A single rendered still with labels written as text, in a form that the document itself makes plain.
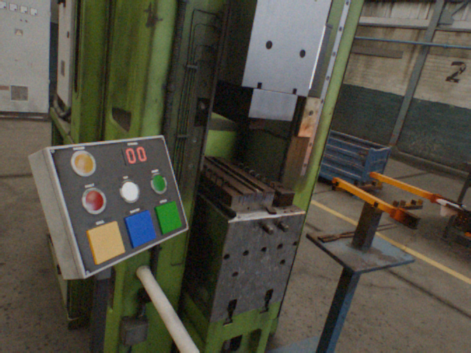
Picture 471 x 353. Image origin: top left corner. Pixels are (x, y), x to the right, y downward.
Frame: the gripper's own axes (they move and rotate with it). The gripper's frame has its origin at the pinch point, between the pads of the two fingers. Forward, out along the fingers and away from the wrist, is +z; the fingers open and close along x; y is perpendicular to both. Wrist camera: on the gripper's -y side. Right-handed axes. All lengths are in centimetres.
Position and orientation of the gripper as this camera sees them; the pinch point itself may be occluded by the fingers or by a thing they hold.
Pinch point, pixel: (441, 199)
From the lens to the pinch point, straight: 157.9
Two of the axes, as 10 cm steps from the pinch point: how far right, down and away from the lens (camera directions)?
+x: 8.5, 0.2, 5.2
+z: -4.8, -3.5, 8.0
